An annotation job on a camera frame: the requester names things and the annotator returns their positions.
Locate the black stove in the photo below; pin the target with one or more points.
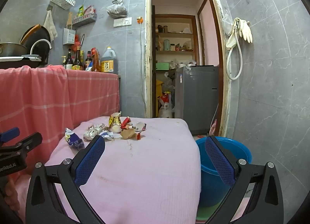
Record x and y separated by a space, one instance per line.
17 63

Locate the grey washing machine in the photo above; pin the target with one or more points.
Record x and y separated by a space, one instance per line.
196 98

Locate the white printed wrapper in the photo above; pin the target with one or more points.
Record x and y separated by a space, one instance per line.
93 130

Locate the metal pot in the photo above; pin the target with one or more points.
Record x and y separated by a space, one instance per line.
13 49

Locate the black wok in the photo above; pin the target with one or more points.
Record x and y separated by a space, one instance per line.
36 35

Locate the person's left hand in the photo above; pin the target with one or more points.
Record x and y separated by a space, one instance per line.
11 192

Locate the white red carton piece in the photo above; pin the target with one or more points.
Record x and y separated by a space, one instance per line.
140 127

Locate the wooden door frame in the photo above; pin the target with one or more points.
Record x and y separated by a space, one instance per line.
147 56

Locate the seasoning packets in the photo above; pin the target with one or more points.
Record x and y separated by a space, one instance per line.
86 10

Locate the hanging clear plastic bag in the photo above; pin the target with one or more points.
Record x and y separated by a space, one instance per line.
117 8

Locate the brown paper piece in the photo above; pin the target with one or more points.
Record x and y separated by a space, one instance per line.
127 134

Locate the wooden shelf unit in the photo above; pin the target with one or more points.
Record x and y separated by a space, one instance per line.
174 33

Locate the blue white wrapper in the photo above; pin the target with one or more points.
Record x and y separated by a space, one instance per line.
106 134

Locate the white utensil holder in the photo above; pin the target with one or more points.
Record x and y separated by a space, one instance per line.
69 36

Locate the red capped sauce bottle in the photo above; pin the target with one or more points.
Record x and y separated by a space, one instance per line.
89 61

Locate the white bag red print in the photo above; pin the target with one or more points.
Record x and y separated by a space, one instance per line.
166 109

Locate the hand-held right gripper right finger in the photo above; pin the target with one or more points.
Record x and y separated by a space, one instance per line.
219 161

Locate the orange snack bag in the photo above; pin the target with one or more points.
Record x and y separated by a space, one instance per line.
96 60

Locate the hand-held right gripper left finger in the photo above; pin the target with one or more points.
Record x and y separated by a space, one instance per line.
90 161

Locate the pink slipper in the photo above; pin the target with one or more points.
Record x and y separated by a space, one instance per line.
213 127

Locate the large dark oil jug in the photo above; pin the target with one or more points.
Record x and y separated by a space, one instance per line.
109 63

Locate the blue purple wrapper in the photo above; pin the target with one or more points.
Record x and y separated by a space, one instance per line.
73 139

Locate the white wall socket panel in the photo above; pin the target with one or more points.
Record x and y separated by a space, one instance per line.
122 22

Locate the chrome faucet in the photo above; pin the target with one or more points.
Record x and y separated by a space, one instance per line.
41 41

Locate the yellow red wrapper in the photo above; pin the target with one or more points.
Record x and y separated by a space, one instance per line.
114 118

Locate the blue plastic bucket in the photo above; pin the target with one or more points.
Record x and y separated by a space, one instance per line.
205 178

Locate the yellow pump bottle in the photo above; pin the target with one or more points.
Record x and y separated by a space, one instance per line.
64 60

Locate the green canister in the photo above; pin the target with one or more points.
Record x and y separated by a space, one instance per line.
166 44

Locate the dark sauce bottle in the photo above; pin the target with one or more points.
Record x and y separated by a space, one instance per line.
69 63

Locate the coral checked cloth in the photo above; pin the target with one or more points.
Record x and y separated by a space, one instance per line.
36 98

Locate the yellow plastic object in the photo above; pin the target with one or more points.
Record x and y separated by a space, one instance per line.
159 88

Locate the pink floral blanket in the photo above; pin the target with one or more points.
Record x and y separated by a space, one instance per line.
145 165

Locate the cream rubber gloves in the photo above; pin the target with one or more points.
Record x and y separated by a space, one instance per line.
245 29

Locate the white plastic basket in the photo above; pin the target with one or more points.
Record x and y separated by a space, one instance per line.
62 0

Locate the hanging beige towel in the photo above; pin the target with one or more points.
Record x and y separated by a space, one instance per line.
50 26

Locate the grey wall spice rack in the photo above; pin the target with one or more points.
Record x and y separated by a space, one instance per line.
84 20

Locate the white tissue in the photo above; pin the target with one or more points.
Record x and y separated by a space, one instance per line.
115 128

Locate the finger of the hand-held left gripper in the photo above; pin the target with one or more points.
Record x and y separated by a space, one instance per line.
9 134
26 142

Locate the green box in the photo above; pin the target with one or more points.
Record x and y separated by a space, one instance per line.
162 66

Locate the red mesh bag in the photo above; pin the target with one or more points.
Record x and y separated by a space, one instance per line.
77 41

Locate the crumpled clear bag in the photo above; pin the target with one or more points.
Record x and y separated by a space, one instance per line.
226 21

